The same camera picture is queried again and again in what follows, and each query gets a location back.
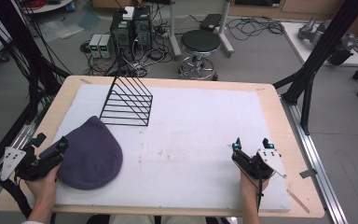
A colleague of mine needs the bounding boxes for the thin wooden stick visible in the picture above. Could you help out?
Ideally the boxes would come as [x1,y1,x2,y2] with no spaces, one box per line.
[286,188,311,215]

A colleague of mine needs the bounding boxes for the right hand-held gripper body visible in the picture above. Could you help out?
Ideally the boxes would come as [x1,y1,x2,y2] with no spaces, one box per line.
[231,147,288,180]

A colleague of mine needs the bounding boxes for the black computer tower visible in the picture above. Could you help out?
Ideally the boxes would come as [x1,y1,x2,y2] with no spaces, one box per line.
[109,10,135,62]
[132,5,154,52]

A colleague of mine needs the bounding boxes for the white round table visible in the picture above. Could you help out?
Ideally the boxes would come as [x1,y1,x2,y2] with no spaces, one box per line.
[21,0,76,15]

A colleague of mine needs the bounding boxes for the person's left hand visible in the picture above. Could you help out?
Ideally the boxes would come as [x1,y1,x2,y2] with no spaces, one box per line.
[23,163,61,213]

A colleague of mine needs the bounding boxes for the white floor board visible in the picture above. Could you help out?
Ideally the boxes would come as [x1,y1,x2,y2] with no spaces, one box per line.
[281,21,358,68]

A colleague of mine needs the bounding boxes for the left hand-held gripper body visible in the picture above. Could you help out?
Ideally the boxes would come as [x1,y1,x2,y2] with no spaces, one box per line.
[0,145,64,182]

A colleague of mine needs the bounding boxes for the white table leg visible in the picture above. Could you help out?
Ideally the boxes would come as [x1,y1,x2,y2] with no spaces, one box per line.
[218,0,236,59]
[167,0,183,59]

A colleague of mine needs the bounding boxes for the black round stool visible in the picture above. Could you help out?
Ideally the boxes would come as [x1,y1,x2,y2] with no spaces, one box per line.
[178,29,222,82]

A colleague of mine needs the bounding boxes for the clear plastic sheet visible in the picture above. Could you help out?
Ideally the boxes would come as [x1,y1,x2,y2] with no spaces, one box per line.
[39,19,86,42]

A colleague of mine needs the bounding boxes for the grey robot device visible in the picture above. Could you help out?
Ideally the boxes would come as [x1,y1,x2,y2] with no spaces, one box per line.
[297,16,356,67]

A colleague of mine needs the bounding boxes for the black flat box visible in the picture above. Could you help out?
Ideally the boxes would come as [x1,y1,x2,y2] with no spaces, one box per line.
[199,13,224,33]

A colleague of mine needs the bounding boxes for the black sleeved gripper cable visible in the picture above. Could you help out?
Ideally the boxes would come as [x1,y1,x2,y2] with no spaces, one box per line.
[0,161,34,219]

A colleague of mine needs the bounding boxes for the purple knit hat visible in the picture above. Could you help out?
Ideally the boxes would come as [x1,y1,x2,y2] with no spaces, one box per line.
[38,115,124,191]

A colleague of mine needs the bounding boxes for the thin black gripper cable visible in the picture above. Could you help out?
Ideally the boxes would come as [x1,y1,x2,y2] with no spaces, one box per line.
[241,169,266,214]

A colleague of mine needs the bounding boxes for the black metal frame stand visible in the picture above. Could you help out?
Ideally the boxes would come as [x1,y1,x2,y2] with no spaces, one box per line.
[0,0,73,185]
[272,0,358,136]

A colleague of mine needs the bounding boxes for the white box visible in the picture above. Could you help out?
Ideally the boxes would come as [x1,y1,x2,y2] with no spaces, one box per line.
[122,6,136,21]

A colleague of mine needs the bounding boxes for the grey power supply unit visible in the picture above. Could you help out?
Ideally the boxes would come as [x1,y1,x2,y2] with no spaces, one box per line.
[99,34,115,59]
[89,34,103,59]

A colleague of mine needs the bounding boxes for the person's right hand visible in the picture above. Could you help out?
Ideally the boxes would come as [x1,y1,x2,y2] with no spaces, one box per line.
[239,169,270,203]

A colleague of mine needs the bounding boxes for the bundle of floor cables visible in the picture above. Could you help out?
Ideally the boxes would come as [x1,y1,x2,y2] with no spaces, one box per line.
[226,15,285,42]

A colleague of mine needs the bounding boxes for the white foam mat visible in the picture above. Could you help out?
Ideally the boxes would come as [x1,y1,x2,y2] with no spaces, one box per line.
[53,83,293,214]

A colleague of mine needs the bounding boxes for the black wire rack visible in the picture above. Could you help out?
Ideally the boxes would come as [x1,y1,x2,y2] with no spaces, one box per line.
[99,75,154,127]

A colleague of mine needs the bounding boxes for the aluminium rail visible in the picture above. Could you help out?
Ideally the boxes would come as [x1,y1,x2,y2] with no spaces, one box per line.
[280,95,350,224]
[0,102,52,208]

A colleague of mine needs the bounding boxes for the grey tape piece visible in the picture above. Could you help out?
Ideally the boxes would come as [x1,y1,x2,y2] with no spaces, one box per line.
[298,168,319,180]

